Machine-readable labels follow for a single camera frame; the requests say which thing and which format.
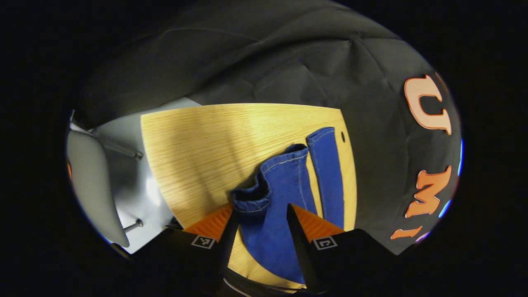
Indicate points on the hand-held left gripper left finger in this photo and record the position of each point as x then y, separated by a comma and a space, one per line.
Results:
229, 247

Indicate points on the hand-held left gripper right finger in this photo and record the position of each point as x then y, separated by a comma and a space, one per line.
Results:
303, 255

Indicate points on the blue denim jeans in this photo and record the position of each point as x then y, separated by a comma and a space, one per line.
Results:
268, 235

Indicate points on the grey chair with metal legs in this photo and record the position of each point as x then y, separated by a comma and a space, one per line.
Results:
88, 177

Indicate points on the black backdrop cloth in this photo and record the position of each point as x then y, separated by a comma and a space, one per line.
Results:
288, 62

